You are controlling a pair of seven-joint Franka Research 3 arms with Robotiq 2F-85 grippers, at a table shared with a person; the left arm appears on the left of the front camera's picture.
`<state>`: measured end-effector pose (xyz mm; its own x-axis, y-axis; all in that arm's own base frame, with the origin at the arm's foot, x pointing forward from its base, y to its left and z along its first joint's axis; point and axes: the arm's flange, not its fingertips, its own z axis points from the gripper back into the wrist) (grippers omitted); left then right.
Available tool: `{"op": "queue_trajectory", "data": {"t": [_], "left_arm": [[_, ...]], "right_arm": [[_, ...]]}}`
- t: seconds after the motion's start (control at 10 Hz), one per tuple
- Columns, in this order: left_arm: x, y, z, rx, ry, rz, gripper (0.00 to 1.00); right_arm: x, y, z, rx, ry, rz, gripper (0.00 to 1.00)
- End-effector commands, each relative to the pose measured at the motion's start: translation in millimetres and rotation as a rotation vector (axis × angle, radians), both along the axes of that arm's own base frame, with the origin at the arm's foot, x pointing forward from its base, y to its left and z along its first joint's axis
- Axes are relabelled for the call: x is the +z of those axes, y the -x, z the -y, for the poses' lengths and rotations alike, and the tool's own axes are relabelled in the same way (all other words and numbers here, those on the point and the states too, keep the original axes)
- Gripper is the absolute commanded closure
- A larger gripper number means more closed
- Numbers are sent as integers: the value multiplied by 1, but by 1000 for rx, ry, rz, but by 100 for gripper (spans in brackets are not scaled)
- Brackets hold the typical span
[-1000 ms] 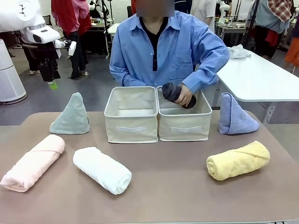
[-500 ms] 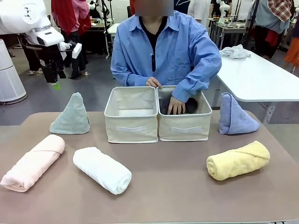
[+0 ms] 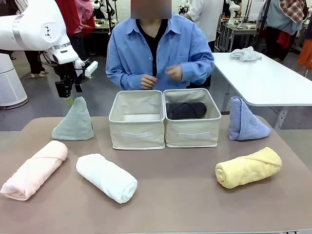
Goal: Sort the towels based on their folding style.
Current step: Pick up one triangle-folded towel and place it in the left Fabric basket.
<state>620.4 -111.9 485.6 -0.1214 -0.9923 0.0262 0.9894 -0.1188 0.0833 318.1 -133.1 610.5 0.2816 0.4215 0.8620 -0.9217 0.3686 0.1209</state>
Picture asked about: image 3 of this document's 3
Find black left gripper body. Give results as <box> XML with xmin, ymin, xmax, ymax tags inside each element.
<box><xmin>60</xmin><ymin>68</ymin><xmax>77</xmax><ymax>85</ymax></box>

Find grey-green cone towel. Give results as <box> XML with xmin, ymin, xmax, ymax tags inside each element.
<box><xmin>51</xmin><ymin>96</ymin><xmax>95</xmax><ymax>141</ymax></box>

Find purple cone towel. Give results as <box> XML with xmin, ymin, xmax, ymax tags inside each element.
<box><xmin>228</xmin><ymin>96</ymin><xmax>272</xmax><ymax>141</ymax></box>

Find yellow towel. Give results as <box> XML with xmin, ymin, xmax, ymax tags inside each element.
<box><xmin>215</xmin><ymin>146</ymin><xmax>283</xmax><ymax>189</ymax></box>

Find person's left forearm blue sleeve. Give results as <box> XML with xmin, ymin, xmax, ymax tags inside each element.
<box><xmin>180</xmin><ymin>59</ymin><xmax>215</xmax><ymax>86</ymax></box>

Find person's right forearm blue sleeve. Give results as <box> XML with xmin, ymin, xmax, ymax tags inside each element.
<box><xmin>106</xmin><ymin>70</ymin><xmax>147</xmax><ymax>90</ymax></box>

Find person's right hand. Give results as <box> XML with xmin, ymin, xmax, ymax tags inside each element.
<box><xmin>140</xmin><ymin>74</ymin><xmax>157</xmax><ymax>90</ymax></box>

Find person's left hand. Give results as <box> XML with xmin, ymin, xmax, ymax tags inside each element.
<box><xmin>164</xmin><ymin>64</ymin><xmax>183</xmax><ymax>82</ymax></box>

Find background person dark trousers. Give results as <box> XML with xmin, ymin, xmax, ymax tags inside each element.
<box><xmin>24</xmin><ymin>50</ymin><xmax>47</xmax><ymax>79</ymax></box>

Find background person in red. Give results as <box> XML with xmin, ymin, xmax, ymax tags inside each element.
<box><xmin>54</xmin><ymin>0</ymin><xmax>96</xmax><ymax>74</ymax></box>

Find person in blue shirt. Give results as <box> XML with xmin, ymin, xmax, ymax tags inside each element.
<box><xmin>105</xmin><ymin>11</ymin><xmax>215</xmax><ymax>91</ymax></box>

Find beige fabric storage box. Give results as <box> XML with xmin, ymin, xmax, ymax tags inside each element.
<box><xmin>108</xmin><ymin>90</ymin><xmax>166</xmax><ymax>150</ymax></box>
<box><xmin>162</xmin><ymin>88</ymin><xmax>222</xmax><ymax>148</ymax></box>

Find pink rolled towel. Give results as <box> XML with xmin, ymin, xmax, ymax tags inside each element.
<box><xmin>0</xmin><ymin>140</ymin><xmax>69</xmax><ymax>201</ymax></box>

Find white rolled towel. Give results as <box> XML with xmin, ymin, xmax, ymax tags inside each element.
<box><xmin>76</xmin><ymin>153</ymin><xmax>138</xmax><ymax>204</ymax></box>

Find dark grey rolled towel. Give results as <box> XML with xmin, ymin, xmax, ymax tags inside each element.
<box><xmin>165</xmin><ymin>101</ymin><xmax>207</xmax><ymax>120</ymax></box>

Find background person in white coat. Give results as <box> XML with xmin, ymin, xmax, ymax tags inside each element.
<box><xmin>189</xmin><ymin>0</ymin><xmax>224</xmax><ymax>53</ymax></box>

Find crumpled white cloth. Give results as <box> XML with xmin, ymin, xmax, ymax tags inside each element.
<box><xmin>230</xmin><ymin>46</ymin><xmax>262</xmax><ymax>62</ymax></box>

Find white background table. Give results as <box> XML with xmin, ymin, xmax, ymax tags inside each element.
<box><xmin>211</xmin><ymin>52</ymin><xmax>312</xmax><ymax>130</ymax></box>

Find background person with plaid cloth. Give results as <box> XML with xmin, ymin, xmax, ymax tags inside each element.
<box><xmin>264</xmin><ymin>0</ymin><xmax>308</xmax><ymax>61</ymax></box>

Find orange garment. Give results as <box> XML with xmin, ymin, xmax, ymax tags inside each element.
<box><xmin>296</xmin><ymin>39</ymin><xmax>312</xmax><ymax>68</ymax></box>

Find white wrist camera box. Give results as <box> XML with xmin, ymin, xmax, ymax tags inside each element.
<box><xmin>74</xmin><ymin>58</ymin><xmax>98</xmax><ymax>78</ymax></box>

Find metal frame workbench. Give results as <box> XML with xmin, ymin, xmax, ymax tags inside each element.
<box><xmin>220</xmin><ymin>20</ymin><xmax>260</xmax><ymax>53</ymax></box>

